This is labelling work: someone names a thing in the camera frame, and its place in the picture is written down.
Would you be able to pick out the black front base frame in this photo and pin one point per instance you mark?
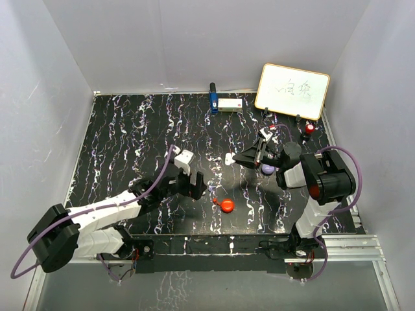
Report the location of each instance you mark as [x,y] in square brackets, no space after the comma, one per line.
[226,252]

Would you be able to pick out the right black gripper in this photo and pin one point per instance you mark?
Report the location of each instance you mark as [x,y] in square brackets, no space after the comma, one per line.
[253,156]

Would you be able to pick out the yellow framed whiteboard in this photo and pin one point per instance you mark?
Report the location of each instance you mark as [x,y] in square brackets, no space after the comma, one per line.
[292,91]

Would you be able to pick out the red earbud charging case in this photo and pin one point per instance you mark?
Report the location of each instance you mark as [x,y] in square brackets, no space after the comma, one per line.
[227,205]

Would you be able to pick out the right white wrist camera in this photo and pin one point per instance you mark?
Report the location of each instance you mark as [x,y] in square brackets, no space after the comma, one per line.
[266,134]

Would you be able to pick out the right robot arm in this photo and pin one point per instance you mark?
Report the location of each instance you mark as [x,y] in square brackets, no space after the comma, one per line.
[326,177]

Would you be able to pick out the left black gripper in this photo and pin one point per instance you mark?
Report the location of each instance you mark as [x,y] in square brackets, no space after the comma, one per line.
[195,191]

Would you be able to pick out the purple earbud charging case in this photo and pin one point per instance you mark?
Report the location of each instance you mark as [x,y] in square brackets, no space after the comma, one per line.
[267,169]

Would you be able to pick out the white green carton box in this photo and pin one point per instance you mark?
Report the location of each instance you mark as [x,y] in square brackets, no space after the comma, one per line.
[230,104]

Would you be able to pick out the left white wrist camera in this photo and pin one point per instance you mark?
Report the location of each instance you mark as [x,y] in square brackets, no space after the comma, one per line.
[183,161]

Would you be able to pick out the blue black marker device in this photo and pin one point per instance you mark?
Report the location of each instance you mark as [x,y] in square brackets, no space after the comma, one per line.
[213,98]

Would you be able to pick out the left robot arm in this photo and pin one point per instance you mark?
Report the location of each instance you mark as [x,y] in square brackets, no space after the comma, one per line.
[64,234]

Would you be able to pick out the white earbud charging case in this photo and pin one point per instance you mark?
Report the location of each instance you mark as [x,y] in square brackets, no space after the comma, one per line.
[229,159]

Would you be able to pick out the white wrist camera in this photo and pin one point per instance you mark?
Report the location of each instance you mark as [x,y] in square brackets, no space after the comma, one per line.
[183,161]
[266,134]

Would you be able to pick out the red emergency stop button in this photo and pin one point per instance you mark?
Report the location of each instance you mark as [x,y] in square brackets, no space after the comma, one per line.
[309,129]

